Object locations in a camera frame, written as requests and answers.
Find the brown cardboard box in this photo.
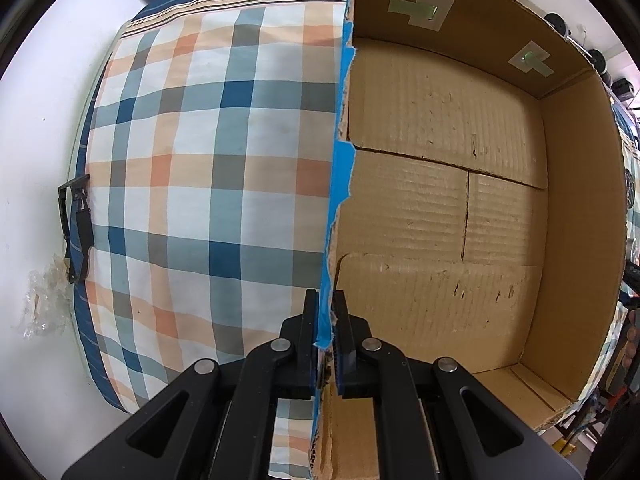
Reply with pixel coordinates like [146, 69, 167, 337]
[311, 0, 627, 479]

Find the crumpled clear plastic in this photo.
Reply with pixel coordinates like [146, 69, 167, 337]
[15, 255, 72, 340]

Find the plaid tablecloth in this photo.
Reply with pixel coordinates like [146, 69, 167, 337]
[66, 0, 352, 480]

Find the small black dumbbell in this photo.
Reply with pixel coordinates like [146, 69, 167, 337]
[532, 0, 639, 112]

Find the black strap buckle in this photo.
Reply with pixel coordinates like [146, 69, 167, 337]
[58, 174, 94, 285]

